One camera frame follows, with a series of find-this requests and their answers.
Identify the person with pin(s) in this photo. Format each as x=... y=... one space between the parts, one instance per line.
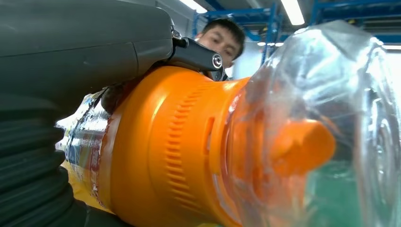
x=224 y=40

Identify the green topped table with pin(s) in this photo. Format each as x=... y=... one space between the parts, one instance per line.
x=332 y=197

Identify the blue metal frame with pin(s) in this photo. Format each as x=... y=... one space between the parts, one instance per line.
x=269 y=18

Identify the ceiling light strip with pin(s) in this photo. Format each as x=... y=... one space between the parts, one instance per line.
x=194 y=5
x=293 y=11

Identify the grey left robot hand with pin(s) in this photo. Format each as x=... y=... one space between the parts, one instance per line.
x=78 y=47

